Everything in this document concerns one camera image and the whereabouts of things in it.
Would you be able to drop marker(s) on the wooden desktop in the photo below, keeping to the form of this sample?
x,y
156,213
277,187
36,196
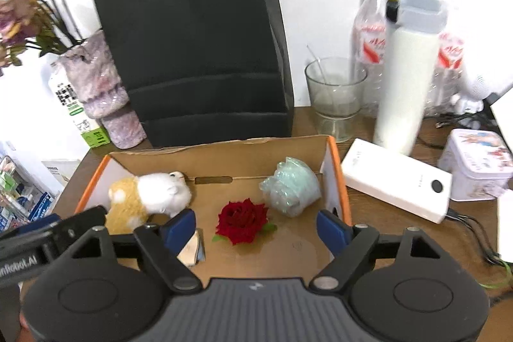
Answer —
x,y
400,242

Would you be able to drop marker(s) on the bubble-wrapped green item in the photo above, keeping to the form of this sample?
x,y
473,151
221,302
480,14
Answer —
x,y
290,185

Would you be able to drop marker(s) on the white thermos bottle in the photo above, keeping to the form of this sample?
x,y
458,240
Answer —
x,y
400,85

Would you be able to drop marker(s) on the dried pink flowers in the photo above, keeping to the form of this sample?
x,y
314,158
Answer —
x,y
16,5

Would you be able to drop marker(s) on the printed tin box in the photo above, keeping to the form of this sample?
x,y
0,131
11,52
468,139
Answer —
x,y
473,165

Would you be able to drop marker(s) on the clear stirring stick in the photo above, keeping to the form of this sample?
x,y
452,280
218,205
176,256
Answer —
x,y
316,61

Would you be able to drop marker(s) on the white and green milk carton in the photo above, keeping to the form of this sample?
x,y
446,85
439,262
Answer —
x,y
70,101

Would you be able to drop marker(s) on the white paper sheet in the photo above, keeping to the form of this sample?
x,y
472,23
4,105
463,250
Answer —
x,y
505,226

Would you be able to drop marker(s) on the white round camera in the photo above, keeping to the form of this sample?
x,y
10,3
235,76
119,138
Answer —
x,y
475,93

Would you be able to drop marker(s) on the black paper bag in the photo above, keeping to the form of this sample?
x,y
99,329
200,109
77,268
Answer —
x,y
188,25

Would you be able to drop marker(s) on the small beige packet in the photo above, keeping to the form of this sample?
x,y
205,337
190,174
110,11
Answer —
x,y
193,252

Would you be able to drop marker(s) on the red rose flower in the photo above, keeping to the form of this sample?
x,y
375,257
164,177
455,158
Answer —
x,y
242,220

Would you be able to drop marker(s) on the clear glass cup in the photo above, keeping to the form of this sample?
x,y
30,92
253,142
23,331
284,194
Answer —
x,y
334,101

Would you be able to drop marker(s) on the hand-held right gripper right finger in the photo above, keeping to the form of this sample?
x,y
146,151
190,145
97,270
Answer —
x,y
330,232

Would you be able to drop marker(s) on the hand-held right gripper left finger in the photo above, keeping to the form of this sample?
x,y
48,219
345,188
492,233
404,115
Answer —
x,y
178,232

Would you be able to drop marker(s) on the white and yellow plush toy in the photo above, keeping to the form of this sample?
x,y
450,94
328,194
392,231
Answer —
x,y
160,191

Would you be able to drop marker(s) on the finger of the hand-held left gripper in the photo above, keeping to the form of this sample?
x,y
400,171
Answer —
x,y
86,218

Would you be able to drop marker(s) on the white power bank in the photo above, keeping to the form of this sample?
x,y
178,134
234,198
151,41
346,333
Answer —
x,y
392,177

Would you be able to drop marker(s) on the purple marbled vase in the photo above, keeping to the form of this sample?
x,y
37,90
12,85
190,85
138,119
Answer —
x,y
100,85

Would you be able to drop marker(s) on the orange printed cardboard box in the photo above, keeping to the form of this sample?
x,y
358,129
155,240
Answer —
x,y
240,161

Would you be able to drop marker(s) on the white plastic box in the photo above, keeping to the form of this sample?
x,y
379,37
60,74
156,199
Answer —
x,y
60,173

